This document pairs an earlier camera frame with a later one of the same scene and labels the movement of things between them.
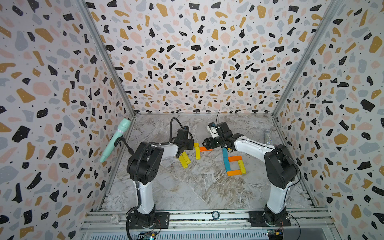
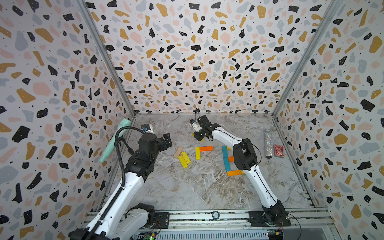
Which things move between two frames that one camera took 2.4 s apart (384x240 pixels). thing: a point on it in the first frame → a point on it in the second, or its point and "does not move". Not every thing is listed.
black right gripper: x=208 y=140 → x=196 y=134
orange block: x=204 y=149 does not move
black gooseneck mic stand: x=130 y=150 does not move
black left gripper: x=192 y=143 → x=168 y=139
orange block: x=234 y=173 does not move
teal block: x=227 y=165 does not move
